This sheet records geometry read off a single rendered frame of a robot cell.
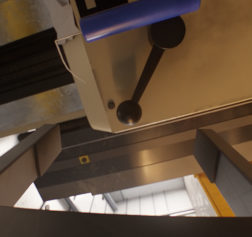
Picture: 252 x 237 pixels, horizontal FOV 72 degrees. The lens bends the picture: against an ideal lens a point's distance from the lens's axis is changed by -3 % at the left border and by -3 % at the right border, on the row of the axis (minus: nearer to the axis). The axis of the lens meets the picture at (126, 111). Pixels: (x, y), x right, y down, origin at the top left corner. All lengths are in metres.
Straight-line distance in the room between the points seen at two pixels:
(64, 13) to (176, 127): 0.84
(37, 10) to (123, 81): 0.84
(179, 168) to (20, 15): 1.18
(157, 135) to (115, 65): 0.79
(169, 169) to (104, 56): 0.95
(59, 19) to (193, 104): 0.24
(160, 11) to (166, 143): 0.89
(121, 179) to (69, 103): 0.55
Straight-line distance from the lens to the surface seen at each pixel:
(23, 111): 1.12
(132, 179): 1.15
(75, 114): 1.01
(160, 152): 1.07
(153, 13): 0.20
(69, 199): 12.89
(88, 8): 0.27
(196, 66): 0.27
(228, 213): 2.88
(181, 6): 0.21
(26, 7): 1.08
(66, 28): 0.30
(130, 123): 0.23
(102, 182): 1.18
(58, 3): 0.31
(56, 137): 0.16
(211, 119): 1.06
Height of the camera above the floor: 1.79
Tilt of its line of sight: 6 degrees up
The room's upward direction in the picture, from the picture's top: 105 degrees counter-clockwise
